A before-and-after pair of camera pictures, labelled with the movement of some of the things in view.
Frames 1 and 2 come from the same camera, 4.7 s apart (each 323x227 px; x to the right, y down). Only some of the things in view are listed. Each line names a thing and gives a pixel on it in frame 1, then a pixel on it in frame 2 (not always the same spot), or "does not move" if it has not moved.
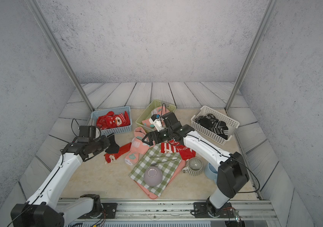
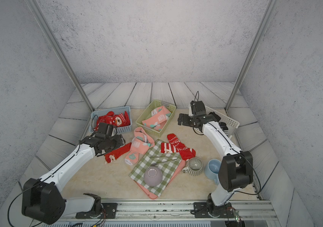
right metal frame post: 271,9 does not move
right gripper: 154,134 → 186,119
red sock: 110,157 does not move
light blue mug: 210,172 does not move
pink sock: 138,146 does not move
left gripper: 106,142 → 121,142
